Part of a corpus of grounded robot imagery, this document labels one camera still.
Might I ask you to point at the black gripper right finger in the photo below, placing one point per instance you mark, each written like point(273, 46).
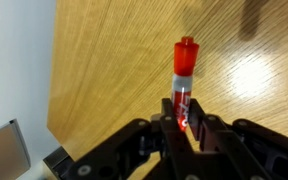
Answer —
point(244, 141)

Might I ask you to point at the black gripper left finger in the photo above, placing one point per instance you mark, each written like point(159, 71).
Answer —
point(118, 157)

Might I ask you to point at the red whiteboard marker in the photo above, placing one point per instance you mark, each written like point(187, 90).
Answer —
point(185, 55)

